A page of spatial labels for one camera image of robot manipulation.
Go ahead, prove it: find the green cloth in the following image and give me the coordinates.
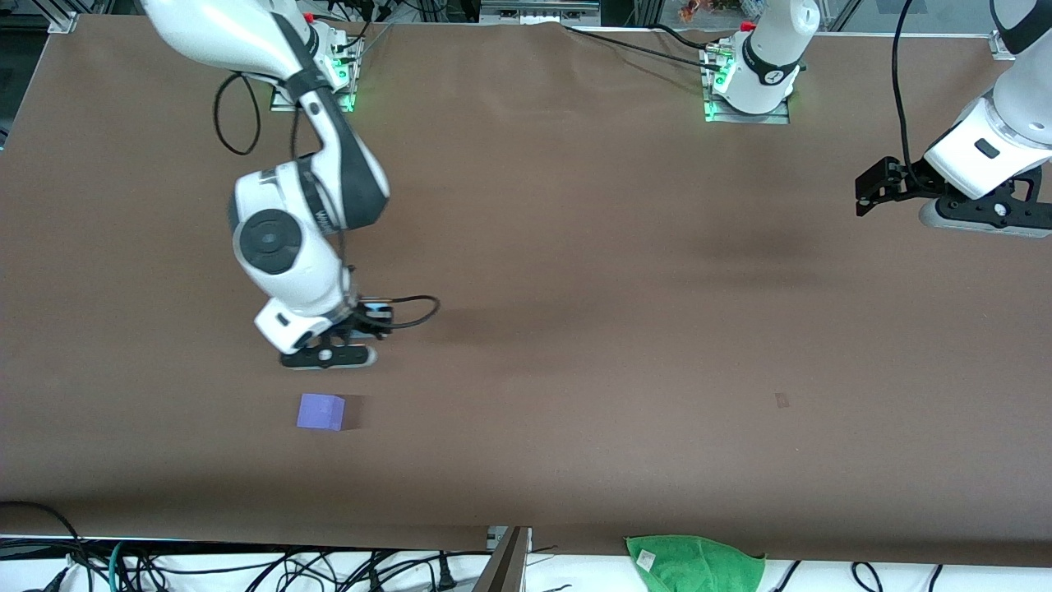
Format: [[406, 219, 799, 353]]
[[625, 534, 767, 592]]

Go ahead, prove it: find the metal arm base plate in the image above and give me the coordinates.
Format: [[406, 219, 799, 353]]
[[703, 45, 791, 126], [270, 33, 364, 113]]

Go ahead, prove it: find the grey metal device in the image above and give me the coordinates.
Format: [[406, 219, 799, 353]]
[[481, 0, 601, 25]]

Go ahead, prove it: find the grey metal post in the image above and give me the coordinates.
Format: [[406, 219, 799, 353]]
[[475, 526, 532, 592]]

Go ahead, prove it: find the purple foam block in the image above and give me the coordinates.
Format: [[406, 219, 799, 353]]
[[297, 393, 347, 432]]

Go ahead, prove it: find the brown table cover sheet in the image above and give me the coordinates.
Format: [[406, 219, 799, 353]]
[[0, 12, 1052, 568]]

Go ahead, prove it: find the curved black cable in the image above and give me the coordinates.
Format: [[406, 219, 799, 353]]
[[649, 23, 716, 50]]

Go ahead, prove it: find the thick black arched cable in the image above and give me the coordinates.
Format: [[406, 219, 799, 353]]
[[0, 500, 93, 592]]

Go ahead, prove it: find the straight black cable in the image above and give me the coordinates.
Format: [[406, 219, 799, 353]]
[[562, 23, 724, 73]]

